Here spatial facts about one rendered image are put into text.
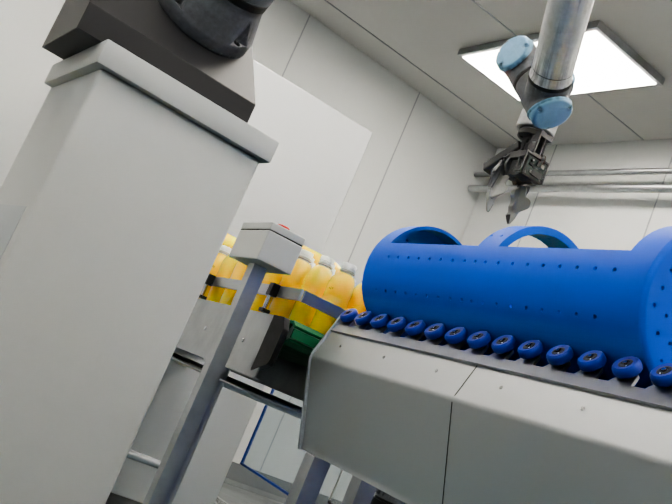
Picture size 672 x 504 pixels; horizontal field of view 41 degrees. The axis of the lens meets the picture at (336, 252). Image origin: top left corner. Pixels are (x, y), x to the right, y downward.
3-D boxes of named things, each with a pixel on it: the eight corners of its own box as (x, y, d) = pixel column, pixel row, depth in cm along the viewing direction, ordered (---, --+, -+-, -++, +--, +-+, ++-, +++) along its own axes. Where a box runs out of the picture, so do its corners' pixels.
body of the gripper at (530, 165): (517, 172, 196) (536, 124, 198) (493, 174, 203) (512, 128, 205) (542, 188, 199) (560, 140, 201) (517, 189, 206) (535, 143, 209)
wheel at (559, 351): (570, 339, 149) (573, 350, 149) (544, 347, 150) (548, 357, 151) (571, 351, 145) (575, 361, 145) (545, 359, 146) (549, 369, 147)
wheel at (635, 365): (637, 350, 136) (641, 362, 136) (608, 359, 137) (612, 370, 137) (641, 363, 131) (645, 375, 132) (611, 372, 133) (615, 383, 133)
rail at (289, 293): (297, 300, 217) (302, 288, 218) (133, 271, 359) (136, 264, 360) (299, 301, 217) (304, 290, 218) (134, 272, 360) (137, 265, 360)
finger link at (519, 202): (520, 223, 198) (527, 183, 199) (504, 223, 204) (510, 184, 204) (531, 226, 200) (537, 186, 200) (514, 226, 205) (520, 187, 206)
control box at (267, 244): (256, 258, 214) (273, 220, 216) (227, 256, 232) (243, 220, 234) (290, 275, 219) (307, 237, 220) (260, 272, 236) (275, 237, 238)
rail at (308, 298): (301, 301, 217) (306, 290, 217) (299, 301, 217) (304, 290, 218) (425, 362, 233) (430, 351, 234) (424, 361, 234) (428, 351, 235)
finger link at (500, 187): (492, 202, 195) (513, 170, 197) (476, 203, 200) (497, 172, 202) (500, 211, 196) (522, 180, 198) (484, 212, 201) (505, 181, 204)
